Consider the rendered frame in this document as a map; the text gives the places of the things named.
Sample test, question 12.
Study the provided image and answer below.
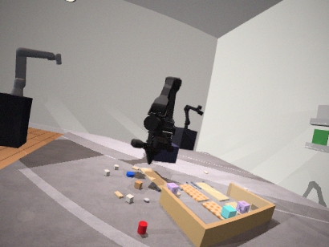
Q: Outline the orange-brown cube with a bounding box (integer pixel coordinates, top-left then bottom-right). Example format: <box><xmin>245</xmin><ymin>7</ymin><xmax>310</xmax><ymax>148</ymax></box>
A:
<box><xmin>134</xmin><ymin>180</ymin><xmax>143</xmax><ymax>189</ymax></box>

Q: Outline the red cylinder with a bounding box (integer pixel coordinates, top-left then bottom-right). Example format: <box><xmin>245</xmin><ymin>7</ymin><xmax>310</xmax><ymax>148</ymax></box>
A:
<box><xmin>137</xmin><ymin>221</ymin><xmax>147</xmax><ymax>235</ymax></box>

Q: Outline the tan open wooden tray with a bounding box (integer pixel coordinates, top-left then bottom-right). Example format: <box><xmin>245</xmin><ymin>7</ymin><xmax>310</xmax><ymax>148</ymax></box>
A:
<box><xmin>159</xmin><ymin>180</ymin><xmax>277</xmax><ymax>247</ymax></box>

